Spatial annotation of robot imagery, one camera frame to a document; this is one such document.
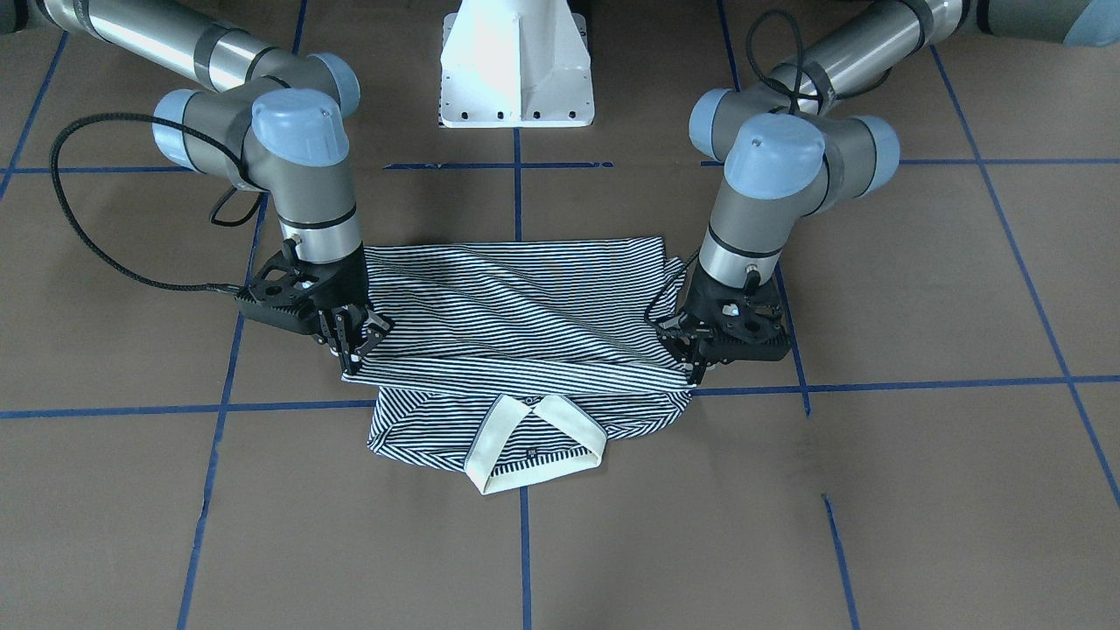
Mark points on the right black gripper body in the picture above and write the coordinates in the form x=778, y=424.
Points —
x=349, y=286

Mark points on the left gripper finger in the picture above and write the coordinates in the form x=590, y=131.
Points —
x=697, y=359
x=678, y=336

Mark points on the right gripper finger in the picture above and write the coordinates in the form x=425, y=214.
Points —
x=369, y=329
x=339, y=329

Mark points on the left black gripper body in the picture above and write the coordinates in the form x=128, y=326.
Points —
x=696, y=308

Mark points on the navy white striped polo shirt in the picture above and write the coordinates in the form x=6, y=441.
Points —
x=516, y=363

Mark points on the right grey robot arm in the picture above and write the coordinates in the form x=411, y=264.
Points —
x=269, y=122

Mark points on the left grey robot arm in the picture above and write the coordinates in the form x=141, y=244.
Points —
x=784, y=160

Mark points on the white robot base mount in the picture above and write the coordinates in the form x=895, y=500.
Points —
x=516, y=64

